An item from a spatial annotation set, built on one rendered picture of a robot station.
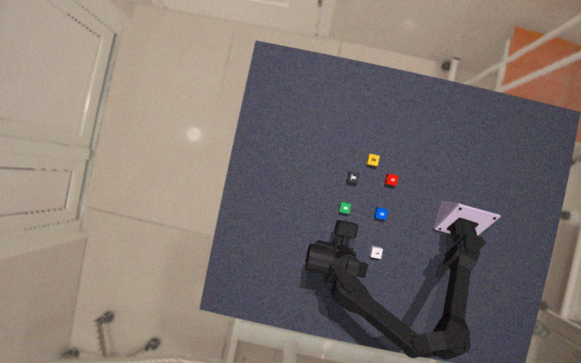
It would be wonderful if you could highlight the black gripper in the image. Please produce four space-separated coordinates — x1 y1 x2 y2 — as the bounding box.
334 220 358 257

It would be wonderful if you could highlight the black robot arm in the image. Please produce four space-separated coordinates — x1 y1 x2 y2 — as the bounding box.
306 218 486 360

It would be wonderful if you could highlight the green block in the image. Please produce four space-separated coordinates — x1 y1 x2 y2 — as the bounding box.
338 202 351 214

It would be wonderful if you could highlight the yellow digit block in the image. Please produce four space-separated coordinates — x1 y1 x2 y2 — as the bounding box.
366 154 380 166

